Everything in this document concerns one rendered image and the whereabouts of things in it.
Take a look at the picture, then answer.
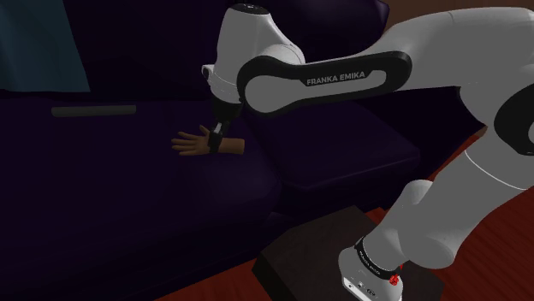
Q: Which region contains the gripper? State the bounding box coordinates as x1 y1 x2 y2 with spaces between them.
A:
207 96 244 154

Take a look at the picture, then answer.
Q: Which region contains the brown model hand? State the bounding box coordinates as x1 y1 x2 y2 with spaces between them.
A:
170 125 246 157

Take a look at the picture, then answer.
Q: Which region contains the dark purple sofa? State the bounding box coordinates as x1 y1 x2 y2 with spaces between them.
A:
0 0 488 301

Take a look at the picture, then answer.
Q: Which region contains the grey flat bar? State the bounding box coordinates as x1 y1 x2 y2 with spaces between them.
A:
50 104 138 119

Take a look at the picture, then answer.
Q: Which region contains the dark robot stand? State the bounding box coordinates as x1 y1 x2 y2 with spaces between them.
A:
252 205 446 301

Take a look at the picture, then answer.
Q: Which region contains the teal cushion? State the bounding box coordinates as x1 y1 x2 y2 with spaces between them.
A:
0 0 92 94

